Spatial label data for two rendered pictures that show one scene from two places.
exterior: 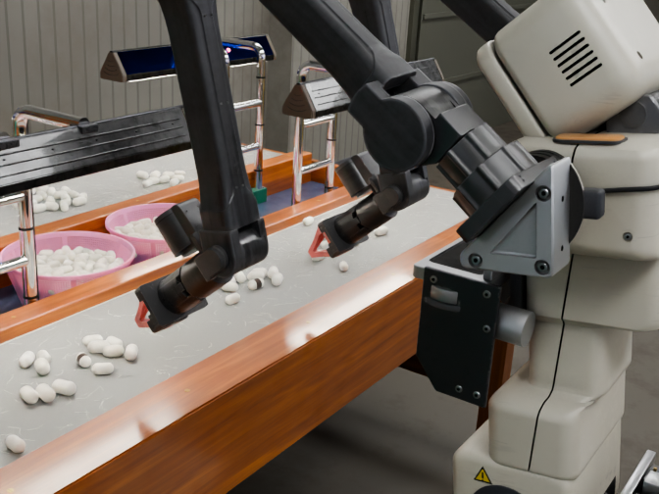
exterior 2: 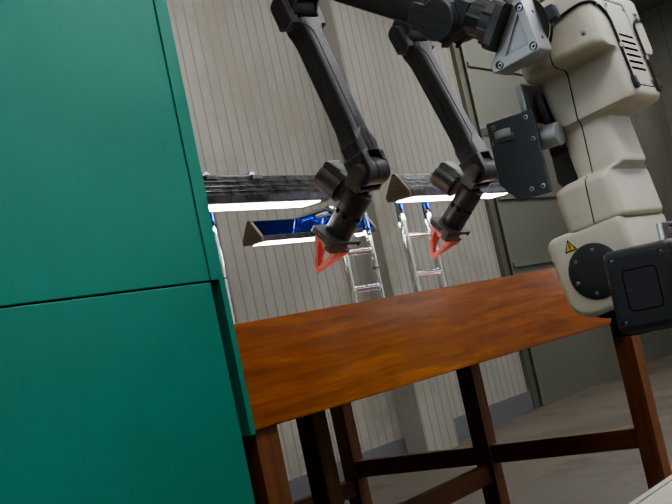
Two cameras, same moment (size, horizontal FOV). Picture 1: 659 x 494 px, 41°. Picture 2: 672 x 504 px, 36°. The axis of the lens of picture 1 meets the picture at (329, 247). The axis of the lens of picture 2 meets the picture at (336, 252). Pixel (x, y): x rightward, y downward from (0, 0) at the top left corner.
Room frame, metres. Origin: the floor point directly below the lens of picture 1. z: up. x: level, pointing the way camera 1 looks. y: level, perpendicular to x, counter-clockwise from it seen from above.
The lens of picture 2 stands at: (-0.98, 0.06, 0.71)
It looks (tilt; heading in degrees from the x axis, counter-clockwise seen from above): 5 degrees up; 5
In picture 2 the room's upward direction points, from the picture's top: 12 degrees counter-clockwise
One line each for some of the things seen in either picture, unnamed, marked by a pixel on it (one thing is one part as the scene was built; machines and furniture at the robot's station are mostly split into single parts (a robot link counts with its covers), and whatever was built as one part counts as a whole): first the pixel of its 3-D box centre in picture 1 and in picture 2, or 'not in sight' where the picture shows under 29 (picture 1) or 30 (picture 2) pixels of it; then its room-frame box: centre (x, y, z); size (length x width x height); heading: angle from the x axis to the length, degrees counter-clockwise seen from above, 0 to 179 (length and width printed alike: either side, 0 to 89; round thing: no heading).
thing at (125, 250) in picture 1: (70, 273); not in sight; (1.68, 0.53, 0.72); 0.27 x 0.27 x 0.10
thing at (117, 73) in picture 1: (196, 55); (312, 228); (2.42, 0.39, 1.08); 0.62 x 0.08 x 0.07; 147
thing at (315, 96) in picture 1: (373, 83); (453, 185); (2.12, -0.08, 1.08); 0.62 x 0.08 x 0.07; 147
